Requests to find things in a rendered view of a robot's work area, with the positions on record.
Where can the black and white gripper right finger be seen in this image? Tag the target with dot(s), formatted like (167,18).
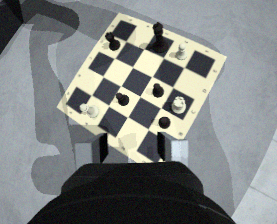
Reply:
(170,148)

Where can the cream and black chessboard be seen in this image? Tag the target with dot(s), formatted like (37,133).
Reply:
(132,70)

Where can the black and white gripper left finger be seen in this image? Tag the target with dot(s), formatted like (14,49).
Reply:
(94,150)

